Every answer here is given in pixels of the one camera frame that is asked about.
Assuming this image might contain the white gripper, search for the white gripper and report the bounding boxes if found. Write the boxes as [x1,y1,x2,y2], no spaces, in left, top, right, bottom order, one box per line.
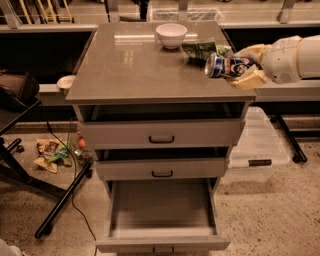
[227,36,302,89]

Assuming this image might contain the blue pepsi can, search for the blue pepsi can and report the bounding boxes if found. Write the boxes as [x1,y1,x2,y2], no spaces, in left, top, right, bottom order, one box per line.
[205,53,255,78]

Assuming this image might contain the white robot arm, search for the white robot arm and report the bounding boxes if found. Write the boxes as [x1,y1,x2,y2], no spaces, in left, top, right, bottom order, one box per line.
[227,35,320,89]

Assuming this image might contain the grey middle drawer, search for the grey middle drawer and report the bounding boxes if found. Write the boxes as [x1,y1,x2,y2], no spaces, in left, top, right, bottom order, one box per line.
[95,147,229,180]

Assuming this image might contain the grey drawer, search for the grey drawer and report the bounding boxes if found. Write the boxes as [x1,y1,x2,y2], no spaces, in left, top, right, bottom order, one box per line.
[95,147,229,180]
[96,178,230,255]
[79,117,245,149]

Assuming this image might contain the grey drawer cabinet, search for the grey drawer cabinet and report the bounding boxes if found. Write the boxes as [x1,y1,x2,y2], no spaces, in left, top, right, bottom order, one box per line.
[65,21,257,188]

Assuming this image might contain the grey top drawer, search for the grey top drawer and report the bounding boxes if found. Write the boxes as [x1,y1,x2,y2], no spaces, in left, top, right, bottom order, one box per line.
[79,117,245,149]

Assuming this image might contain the grey bottom drawer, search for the grey bottom drawer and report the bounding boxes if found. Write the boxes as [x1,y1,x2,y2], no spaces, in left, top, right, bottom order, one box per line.
[96,178,230,255]

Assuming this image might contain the green chip bag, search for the green chip bag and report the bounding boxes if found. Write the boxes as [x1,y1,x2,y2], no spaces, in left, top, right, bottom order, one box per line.
[182,41,231,60]

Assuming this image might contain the clear plastic storage bin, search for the clear plastic storage bin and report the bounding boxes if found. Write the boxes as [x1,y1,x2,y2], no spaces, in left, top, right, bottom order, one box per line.
[223,107,290,183]

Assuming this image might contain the white bowl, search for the white bowl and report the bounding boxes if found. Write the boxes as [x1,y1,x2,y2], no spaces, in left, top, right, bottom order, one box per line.
[156,23,187,49]

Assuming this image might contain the black stand leg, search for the black stand leg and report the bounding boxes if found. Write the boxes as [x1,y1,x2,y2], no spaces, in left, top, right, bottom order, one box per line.
[270,114,307,163]

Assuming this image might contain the snack bags on floor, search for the snack bags on floor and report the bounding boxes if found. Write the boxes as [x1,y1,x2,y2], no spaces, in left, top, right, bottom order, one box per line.
[34,139,72,173]

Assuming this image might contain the dark bag on table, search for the dark bag on table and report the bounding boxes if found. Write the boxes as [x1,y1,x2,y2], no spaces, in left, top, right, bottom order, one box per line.
[0,71,40,110]

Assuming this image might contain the white wire basket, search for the white wire basket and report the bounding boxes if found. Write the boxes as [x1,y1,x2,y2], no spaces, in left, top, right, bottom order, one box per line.
[147,8,224,22]

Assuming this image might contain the wire basket with bottles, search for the wire basket with bottles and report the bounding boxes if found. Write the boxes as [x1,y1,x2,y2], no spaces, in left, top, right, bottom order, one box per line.
[67,128,93,166]

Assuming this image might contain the black power cable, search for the black power cable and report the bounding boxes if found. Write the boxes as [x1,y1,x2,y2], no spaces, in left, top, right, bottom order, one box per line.
[39,103,98,256]

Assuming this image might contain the black table frame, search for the black table frame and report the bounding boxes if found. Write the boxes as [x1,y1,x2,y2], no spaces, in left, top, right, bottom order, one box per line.
[0,97,91,239]

